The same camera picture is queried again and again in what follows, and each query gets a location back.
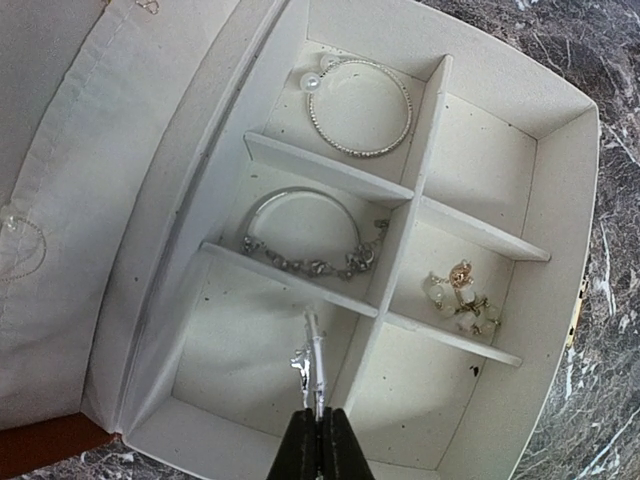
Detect brown wooden jewelry box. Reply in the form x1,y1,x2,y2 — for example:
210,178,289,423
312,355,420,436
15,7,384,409
1,1,600,479

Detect silver beaded bangle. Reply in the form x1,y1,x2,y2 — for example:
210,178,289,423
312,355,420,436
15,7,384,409
300,58,414,159

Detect gold white bead bracelet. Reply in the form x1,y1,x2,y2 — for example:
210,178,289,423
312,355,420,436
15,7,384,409
424,259,503,337

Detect silver chain cuff bracelet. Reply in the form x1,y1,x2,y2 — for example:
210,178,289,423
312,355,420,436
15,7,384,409
241,186,391,281

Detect pearl stud earrings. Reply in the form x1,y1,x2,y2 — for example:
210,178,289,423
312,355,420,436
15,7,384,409
299,54,340,94

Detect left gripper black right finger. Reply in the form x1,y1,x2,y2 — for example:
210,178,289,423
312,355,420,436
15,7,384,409
319,407,374,480

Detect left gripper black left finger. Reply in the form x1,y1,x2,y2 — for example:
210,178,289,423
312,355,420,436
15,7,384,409
266,408,316,480

